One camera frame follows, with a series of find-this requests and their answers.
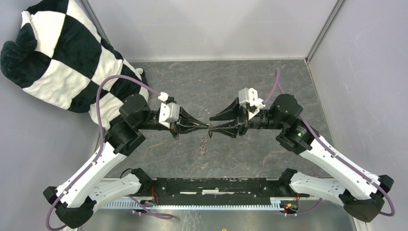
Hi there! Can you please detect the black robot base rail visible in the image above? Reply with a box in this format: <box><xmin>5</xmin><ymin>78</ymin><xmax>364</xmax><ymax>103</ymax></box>
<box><xmin>132</xmin><ymin>168</ymin><xmax>297</xmax><ymax>206</ymax></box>

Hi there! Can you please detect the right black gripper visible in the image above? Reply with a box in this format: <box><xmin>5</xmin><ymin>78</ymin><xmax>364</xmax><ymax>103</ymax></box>
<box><xmin>210</xmin><ymin>96</ymin><xmax>286</xmax><ymax>138</ymax></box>

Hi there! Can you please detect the left aluminium corner post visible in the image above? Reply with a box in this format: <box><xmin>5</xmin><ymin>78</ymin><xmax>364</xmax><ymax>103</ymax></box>
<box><xmin>78</xmin><ymin>0</ymin><xmax>110</xmax><ymax>44</ymax></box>

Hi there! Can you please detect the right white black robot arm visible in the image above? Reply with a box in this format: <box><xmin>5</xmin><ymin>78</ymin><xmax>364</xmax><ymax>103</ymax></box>
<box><xmin>210</xmin><ymin>94</ymin><xmax>394</xmax><ymax>222</ymax></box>

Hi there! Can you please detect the right aluminium corner post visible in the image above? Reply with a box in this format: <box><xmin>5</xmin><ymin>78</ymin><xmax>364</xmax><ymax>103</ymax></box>
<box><xmin>305</xmin><ymin>0</ymin><xmax>347</xmax><ymax>64</ymax></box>

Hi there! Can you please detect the purple cable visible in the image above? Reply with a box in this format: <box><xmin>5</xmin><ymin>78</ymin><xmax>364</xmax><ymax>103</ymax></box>
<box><xmin>263</xmin><ymin>67</ymin><xmax>396</xmax><ymax>218</ymax></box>
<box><xmin>45</xmin><ymin>75</ymin><xmax>165</xmax><ymax>231</ymax></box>

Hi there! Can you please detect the black white checkered blanket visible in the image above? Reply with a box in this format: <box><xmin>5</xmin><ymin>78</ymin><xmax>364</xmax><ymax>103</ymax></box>
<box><xmin>0</xmin><ymin>0</ymin><xmax>149</xmax><ymax>129</ymax></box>

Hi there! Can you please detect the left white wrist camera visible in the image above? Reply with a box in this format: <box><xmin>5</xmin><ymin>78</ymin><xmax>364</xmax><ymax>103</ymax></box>
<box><xmin>158</xmin><ymin>92</ymin><xmax>181</xmax><ymax>128</ymax></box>

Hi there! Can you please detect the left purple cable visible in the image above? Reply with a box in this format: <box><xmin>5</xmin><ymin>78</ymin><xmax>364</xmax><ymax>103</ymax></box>
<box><xmin>45</xmin><ymin>75</ymin><xmax>165</xmax><ymax>231</ymax></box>

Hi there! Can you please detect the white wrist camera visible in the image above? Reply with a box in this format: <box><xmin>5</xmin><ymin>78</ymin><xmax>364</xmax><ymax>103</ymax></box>
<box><xmin>158</xmin><ymin>92</ymin><xmax>181</xmax><ymax>128</ymax></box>
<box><xmin>238</xmin><ymin>88</ymin><xmax>266</xmax><ymax>120</ymax></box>

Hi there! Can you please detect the aluminium corner post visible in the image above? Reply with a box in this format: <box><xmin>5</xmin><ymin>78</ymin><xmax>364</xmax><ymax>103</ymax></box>
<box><xmin>78</xmin><ymin>0</ymin><xmax>110</xmax><ymax>44</ymax></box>
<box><xmin>305</xmin><ymin>0</ymin><xmax>347</xmax><ymax>64</ymax></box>

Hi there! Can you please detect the silver toothed metal strip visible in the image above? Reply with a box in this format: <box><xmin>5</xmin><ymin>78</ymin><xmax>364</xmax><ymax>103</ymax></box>
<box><xmin>102</xmin><ymin>198</ymin><xmax>293</xmax><ymax>212</ymax></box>

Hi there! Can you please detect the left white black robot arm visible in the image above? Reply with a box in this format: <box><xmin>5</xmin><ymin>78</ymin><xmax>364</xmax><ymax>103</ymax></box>
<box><xmin>43</xmin><ymin>94</ymin><xmax>208</xmax><ymax>229</ymax></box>

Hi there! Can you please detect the silver metal keyring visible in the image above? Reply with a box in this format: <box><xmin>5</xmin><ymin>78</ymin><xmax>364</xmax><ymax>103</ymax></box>
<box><xmin>207</xmin><ymin>123</ymin><xmax>213</xmax><ymax>139</ymax></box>

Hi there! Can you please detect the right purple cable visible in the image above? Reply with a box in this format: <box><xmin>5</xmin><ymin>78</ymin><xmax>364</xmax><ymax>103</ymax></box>
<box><xmin>263</xmin><ymin>67</ymin><xmax>396</xmax><ymax>218</ymax></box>

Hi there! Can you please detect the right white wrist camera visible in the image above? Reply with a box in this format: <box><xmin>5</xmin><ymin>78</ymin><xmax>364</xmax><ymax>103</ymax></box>
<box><xmin>238</xmin><ymin>88</ymin><xmax>266</xmax><ymax>120</ymax></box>

